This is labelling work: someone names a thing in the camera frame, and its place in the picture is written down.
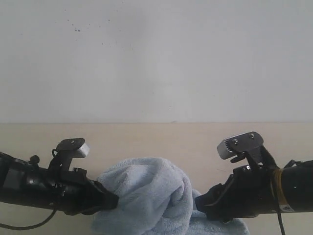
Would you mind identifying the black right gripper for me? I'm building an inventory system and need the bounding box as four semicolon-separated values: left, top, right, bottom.
195;165;279;222

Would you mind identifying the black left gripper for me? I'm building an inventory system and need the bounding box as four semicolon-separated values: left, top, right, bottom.
47;169;119;215

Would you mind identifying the light blue terry towel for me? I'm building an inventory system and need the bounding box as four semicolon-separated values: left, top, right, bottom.
91;157;249;235

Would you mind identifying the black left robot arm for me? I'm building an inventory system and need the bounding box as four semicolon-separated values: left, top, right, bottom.
0;153;119;215

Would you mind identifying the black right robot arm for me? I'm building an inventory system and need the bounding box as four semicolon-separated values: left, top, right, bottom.
195;161;313;222

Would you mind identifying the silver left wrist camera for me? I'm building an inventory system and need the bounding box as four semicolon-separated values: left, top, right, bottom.
48;138;90;171

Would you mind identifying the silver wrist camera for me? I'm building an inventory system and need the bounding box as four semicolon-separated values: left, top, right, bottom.
217;132;264;164
48;138;90;171

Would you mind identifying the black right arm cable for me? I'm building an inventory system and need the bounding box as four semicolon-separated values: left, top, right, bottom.
270;168;287;235

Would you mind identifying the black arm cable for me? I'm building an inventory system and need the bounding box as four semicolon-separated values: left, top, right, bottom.
270;168;287;235
0;209;56;231

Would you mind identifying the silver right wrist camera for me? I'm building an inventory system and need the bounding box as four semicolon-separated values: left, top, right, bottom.
217;132;264;164

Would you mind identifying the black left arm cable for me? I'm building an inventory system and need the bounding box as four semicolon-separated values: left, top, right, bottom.
0;209;56;231

